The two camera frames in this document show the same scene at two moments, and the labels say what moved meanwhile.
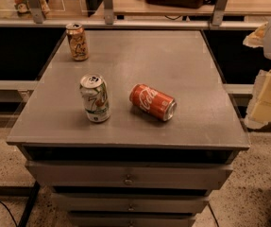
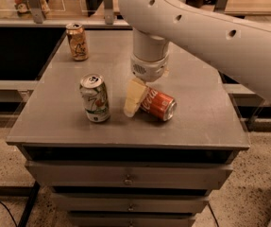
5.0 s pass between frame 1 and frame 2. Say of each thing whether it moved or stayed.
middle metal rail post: stayed
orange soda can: stayed
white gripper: moved
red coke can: stayed
